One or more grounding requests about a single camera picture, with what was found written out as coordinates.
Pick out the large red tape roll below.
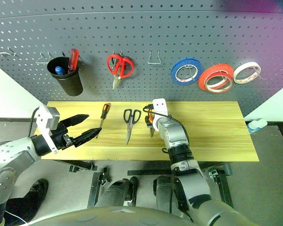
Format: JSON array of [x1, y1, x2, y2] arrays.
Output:
[[198, 63, 234, 91]]

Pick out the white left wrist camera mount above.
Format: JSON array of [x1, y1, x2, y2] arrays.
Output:
[[34, 105, 61, 155]]

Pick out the orange black pliers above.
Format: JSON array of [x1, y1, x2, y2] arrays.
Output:
[[146, 107, 156, 139]]

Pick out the black cup holder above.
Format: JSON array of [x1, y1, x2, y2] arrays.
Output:
[[46, 56, 83, 97]]

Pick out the red handled screwdriver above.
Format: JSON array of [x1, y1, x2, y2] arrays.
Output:
[[67, 48, 80, 74]]

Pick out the grey perforated pegboard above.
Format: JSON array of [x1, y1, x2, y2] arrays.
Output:
[[0, 0, 283, 118]]

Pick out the black table crossbar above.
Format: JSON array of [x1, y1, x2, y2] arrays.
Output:
[[127, 169, 173, 176]]

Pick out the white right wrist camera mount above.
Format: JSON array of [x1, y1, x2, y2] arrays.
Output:
[[151, 98, 168, 132]]

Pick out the red white tape roll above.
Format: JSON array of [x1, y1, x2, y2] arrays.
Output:
[[204, 73, 233, 94]]

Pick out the grey robot torso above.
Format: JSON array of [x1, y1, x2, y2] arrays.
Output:
[[28, 206, 194, 226]]

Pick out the metal table leg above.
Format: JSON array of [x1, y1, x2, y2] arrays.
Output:
[[87, 167, 111, 209], [208, 163, 234, 208]]

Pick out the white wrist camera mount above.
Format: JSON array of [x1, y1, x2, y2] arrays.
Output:
[[151, 98, 168, 132], [34, 105, 61, 155]]

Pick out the blue white plastic bottle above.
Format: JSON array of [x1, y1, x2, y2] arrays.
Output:
[[246, 119, 268, 134]]

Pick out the double prong wire hook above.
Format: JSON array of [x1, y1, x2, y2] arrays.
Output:
[[0, 47, 18, 58]]

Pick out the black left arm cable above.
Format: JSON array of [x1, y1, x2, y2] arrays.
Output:
[[28, 109, 40, 137]]

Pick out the triangular wire hook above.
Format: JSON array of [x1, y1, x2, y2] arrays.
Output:
[[35, 52, 55, 65]]

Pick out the blue tape roll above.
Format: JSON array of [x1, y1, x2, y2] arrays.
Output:
[[170, 57, 203, 86]]

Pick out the grey right robot leg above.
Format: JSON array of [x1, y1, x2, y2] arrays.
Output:
[[153, 175, 173, 210]]

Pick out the orange black screwdriver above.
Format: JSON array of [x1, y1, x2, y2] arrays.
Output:
[[95, 103, 111, 139]]

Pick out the black shoe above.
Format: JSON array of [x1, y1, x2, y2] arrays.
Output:
[[4, 178, 49, 226]]

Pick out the black handled scissors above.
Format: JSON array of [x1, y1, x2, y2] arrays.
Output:
[[123, 108, 142, 145]]

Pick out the red handled scissors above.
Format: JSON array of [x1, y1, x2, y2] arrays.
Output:
[[106, 54, 134, 90]]

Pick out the grey left robot leg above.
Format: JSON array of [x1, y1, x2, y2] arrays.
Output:
[[100, 176, 140, 209]]

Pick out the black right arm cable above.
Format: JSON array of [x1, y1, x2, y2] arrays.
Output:
[[143, 105, 194, 223]]

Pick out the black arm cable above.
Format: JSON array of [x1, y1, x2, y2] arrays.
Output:
[[28, 109, 40, 137], [143, 105, 194, 223]]

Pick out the grey robot leg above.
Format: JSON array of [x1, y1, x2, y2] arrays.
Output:
[[100, 176, 140, 209], [153, 175, 173, 210]]

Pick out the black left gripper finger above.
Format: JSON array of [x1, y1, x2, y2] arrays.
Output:
[[72, 127, 102, 148], [58, 113, 90, 129]]

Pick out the wire loop pliers hook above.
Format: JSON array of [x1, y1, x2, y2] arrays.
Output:
[[147, 49, 162, 65]]

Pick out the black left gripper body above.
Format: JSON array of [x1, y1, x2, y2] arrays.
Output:
[[50, 120, 76, 150]]

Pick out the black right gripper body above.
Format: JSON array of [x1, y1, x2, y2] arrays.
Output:
[[144, 114, 154, 129]]

